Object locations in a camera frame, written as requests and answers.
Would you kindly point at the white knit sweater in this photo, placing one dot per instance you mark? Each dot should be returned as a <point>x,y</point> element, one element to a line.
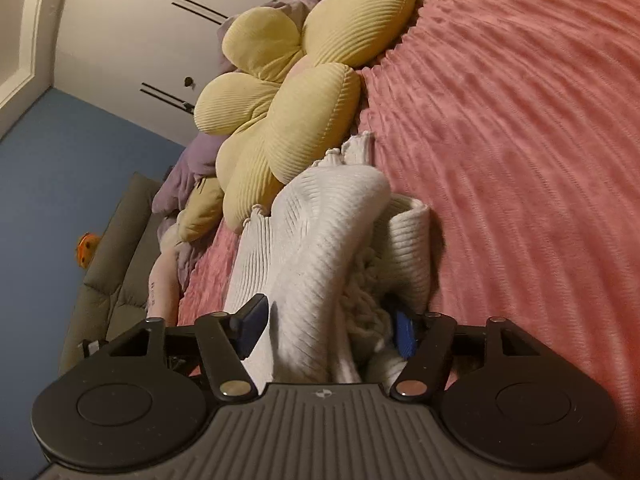
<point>330,270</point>

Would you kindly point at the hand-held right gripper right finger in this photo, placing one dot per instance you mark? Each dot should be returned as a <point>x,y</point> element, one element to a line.
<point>404,332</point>

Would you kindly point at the white wardrobe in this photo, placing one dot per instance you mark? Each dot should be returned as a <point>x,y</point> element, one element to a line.
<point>140,45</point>

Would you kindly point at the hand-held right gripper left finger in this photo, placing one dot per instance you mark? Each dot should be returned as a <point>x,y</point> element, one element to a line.
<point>254,327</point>

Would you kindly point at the orange plush toy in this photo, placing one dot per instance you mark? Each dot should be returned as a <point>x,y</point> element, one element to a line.
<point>86,250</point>

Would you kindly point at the pink ribbed bedspread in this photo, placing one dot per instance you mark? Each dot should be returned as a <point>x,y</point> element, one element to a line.
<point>500,160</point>

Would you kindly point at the yellow flower-shaped pillow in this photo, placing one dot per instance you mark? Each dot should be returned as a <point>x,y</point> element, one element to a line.
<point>295,85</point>

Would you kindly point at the purple duvet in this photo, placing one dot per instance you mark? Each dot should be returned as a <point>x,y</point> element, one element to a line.
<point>195,170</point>

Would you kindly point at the small yellow pillow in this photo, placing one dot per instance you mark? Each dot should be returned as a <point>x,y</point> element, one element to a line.
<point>202,210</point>

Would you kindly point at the grey sofa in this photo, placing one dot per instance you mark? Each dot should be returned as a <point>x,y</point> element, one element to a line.
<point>112,270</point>

